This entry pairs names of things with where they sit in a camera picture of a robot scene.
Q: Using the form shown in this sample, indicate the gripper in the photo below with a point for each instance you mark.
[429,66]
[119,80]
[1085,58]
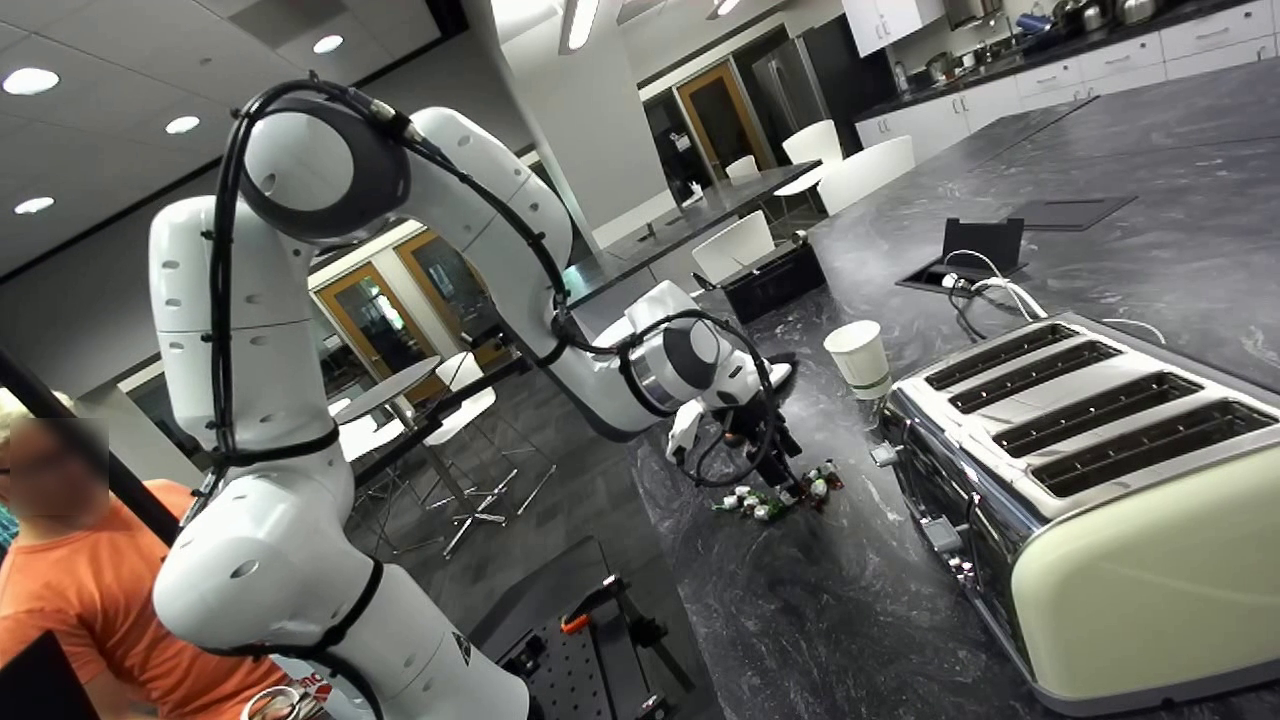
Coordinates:
[757,425]

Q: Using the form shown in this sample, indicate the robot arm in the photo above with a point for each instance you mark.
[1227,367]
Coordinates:
[270,360]

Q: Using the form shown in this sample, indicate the white paper cup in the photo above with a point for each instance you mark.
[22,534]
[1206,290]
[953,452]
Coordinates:
[860,358]

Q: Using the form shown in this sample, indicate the flat black counter hatch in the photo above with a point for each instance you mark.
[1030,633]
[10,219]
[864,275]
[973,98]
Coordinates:
[1070,212]

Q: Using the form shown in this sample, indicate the black rectangular bin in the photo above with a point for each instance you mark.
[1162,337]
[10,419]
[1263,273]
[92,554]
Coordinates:
[772,282]

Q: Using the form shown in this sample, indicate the black and orange clamp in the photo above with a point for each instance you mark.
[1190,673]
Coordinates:
[620,625]

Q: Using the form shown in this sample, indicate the white chair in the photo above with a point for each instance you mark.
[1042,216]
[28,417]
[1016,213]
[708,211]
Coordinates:
[732,245]
[742,167]

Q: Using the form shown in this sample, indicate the long black table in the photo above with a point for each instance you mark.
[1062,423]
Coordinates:
[690,215]

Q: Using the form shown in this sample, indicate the black pop-up socket box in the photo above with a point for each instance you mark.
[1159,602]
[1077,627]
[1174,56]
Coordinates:
[980,245]

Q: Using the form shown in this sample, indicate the row of white chairs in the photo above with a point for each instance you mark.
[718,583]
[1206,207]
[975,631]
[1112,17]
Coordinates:
[850,165]

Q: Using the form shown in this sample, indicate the cream and chrome toaster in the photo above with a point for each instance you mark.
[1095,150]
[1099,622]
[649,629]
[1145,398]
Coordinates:
[1110,530]

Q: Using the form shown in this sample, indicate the group of white chairs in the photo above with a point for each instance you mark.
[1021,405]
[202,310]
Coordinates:
[460,400]

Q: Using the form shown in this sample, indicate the wooden glass door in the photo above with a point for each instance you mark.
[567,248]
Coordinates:
[722,115]

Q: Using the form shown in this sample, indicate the steel refrigerator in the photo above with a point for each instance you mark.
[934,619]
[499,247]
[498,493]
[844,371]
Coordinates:
[810,85]

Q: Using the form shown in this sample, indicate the round grey table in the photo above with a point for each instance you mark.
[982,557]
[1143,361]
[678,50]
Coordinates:
[385,390]

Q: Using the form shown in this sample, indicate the pair of wooden glass doors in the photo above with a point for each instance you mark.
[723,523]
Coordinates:
[400,305]

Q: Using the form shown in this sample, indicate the white kitchen base cabinets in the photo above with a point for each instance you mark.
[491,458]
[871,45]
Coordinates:
[1060,80]

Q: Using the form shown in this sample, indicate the hand controller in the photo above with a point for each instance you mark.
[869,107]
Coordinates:
[285,702]

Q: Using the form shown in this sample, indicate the person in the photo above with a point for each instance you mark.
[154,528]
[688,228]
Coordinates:
[95,590]

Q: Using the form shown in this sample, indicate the black laptop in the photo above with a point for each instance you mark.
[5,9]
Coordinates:
[40,685]

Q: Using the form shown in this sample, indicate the white wall cabinets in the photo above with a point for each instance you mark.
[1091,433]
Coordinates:
[885,22]

